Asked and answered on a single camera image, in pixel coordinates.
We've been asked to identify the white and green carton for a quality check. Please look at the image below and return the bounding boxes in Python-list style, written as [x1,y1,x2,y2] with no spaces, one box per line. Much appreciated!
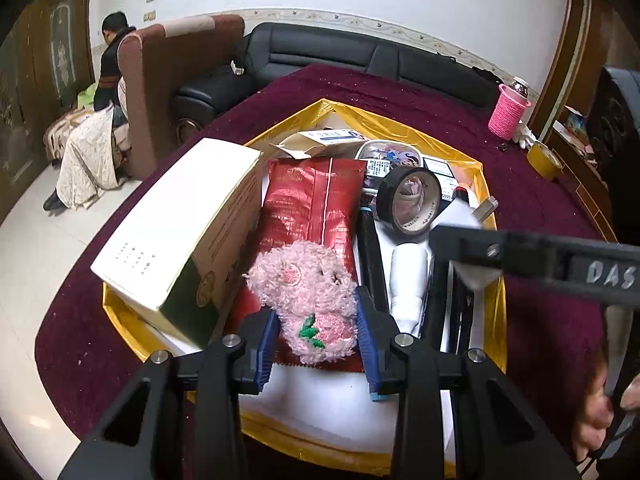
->
[90,137,264,352]

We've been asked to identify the black leather chair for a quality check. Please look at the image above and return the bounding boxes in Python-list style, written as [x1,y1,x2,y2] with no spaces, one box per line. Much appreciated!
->
[587,65,640,243]

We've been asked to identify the bottle in pink knitted sleeve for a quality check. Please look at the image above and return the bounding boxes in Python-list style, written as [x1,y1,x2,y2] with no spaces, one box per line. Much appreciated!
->
[487,76,533,142]

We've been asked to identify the wooden sideboard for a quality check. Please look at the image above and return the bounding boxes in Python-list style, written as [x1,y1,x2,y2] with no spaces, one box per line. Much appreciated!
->
[542,125,640,246]

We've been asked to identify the clear cartoon print pouch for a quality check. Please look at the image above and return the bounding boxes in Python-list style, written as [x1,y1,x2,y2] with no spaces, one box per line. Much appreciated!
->
[354,139,426,173]

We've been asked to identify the black marker with white cap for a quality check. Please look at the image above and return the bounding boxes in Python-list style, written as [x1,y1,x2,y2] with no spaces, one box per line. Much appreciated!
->
[445,272,476,356]

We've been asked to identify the orange and white medicine box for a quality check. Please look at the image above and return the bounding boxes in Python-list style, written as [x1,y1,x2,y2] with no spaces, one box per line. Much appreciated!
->
[269,128,372,160]

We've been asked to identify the yellow taped cardboard tray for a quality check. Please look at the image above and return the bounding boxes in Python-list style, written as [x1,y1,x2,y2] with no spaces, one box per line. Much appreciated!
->
[101,97,508,478]

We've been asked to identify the black marker with blue cap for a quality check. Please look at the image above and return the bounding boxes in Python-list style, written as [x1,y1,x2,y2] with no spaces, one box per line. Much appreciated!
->
[356,192,392,311]

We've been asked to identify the wooden door frame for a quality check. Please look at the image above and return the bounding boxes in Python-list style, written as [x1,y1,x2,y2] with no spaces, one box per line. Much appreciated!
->
[530,0,608,136]

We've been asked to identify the small white box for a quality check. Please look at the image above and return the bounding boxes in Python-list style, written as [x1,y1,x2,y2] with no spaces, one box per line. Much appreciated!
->
[440,197,502,291]

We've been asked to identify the wooden glass panel doors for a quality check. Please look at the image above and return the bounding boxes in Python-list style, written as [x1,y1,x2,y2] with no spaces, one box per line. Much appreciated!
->
[0,0,97,223]

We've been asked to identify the blue and white box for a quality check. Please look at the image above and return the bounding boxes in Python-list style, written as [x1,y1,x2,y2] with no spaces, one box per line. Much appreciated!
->
[422,156,458,181]

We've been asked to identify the pink plush toy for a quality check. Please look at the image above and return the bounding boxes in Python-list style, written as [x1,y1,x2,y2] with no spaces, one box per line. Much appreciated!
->
[241,239,362,366]

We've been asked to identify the red foil packet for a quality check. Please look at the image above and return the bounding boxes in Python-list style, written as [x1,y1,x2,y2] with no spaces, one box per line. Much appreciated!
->
[224,156,370,372]

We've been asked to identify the brown armchair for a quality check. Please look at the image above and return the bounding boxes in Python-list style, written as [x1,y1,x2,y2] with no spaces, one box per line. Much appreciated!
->
[116,14,246,181]

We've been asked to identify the yellow tape roll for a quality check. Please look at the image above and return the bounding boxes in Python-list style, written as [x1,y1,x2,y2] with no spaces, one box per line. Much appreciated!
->
[526,140,564,182]

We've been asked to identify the black bag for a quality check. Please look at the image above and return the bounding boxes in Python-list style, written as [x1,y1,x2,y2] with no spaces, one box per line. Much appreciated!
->
[470,66,506,88]

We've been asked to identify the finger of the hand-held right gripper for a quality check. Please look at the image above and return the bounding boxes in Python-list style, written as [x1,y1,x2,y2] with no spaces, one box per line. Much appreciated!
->
[430,225,568,288]

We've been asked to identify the patterned beige blanket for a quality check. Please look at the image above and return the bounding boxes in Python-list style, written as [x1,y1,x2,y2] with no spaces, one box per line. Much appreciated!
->
[44,105,128,211]

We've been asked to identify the white glue bottle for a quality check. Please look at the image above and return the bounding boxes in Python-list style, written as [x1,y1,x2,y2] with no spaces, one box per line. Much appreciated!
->
[389,241,432,336]

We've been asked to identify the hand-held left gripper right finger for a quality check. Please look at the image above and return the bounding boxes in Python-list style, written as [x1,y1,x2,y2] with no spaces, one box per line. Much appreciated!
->
[355,285,581,480]

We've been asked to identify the person's right hand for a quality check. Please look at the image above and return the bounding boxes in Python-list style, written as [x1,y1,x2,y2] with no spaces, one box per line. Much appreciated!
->
[572,355,640,463]

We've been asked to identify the black leather sofa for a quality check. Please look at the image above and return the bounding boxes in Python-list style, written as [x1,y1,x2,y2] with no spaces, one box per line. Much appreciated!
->
[171,21,506,137]

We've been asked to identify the black tape roll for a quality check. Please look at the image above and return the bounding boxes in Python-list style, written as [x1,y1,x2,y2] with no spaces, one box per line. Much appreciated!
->
[376,165,444,238]

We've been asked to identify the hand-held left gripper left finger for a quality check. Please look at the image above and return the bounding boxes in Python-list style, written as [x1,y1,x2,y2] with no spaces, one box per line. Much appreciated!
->
[57,310,281,480]

